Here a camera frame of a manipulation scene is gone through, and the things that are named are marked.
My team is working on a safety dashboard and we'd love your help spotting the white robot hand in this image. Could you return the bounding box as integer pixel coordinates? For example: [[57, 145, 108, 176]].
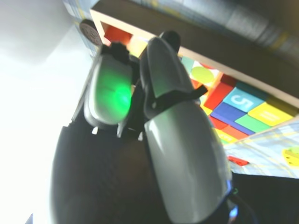
[[48, 30, 234, 224]]

